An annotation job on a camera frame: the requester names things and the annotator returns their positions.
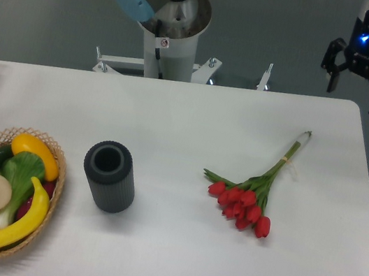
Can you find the red tulip bouquet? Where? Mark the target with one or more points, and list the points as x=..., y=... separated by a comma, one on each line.
x=245, y=202

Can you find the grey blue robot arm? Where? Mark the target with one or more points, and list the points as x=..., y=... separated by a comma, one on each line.
x=171, y=29

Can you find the dark grey ribbed vase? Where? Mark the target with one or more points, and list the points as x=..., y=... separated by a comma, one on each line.
x=108, y=166

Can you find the dark red vegetable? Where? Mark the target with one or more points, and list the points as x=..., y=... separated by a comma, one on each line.
x=49, y=187

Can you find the yellow squash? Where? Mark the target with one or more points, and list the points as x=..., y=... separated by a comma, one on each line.
x=25, y=142

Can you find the green bok choy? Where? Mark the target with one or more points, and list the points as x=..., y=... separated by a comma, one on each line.
x=18, y=171

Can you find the woven wicker basket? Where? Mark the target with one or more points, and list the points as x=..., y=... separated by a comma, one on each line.
x=6, y=137

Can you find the yellow banana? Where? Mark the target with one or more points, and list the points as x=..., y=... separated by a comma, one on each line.
x=31, y=220

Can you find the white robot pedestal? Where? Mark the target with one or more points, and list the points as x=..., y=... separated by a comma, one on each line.
x=165, y=59

